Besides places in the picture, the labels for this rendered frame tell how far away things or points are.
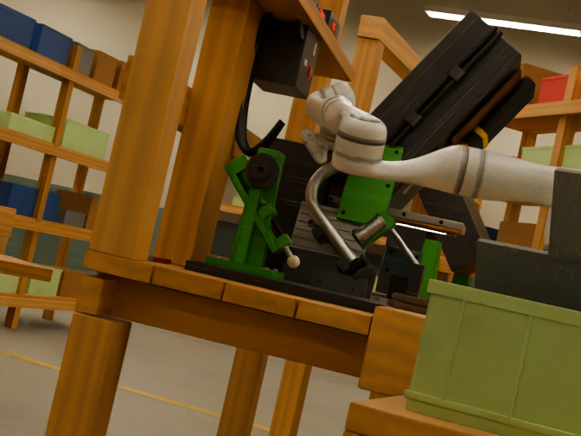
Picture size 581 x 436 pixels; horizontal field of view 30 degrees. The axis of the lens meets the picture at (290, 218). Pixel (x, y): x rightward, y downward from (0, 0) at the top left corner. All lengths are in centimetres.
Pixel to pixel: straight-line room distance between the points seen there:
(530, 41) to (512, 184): 999
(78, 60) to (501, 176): 672
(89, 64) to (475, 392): 755
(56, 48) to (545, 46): 564
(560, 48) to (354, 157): 998
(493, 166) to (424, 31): 1025
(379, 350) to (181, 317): 41
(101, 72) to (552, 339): 776
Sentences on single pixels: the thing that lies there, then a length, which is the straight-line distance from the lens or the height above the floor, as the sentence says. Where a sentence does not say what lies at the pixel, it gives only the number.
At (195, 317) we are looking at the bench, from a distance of 210.
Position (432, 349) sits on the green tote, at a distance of 140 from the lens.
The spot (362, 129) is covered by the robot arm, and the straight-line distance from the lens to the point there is 197.
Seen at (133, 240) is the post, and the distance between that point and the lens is 205.
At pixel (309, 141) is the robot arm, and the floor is 122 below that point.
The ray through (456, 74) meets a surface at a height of 147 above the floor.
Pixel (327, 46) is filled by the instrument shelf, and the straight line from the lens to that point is 280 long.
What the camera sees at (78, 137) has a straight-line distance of 874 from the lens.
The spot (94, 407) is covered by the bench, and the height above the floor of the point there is 60.
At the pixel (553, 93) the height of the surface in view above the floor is 218.
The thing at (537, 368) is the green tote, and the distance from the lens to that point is 138.
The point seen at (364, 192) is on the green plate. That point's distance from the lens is 260.
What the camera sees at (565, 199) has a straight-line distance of 143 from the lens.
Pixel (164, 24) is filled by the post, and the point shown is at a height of 133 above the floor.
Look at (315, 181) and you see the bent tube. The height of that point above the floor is 114.
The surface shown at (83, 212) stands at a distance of 916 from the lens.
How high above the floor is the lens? 94
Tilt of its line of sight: 2 degrees up
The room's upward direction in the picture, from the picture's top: 13 degrees clockwise
